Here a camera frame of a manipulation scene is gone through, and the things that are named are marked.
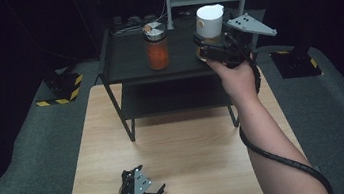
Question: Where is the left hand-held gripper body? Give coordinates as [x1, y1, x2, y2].
[117, 165, 161, 194]

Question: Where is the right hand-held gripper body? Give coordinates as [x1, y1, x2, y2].
[216, 9, 281, 71]

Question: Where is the translucent beaker with brown powder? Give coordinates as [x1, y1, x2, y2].
[190, 2, 231, 62]

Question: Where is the black two-tier metal shelf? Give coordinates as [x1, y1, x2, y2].
[92, 7, 265, 146]

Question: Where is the person's right hand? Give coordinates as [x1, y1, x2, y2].
[207, 53, 260, 107]

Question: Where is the glass jar with orange powder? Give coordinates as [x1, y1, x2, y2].
[140, 20, 172, 72]

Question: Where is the black base with hazard tape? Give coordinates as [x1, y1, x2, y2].
[31, 66, 88, 109]
[269, 44, 324, 83]

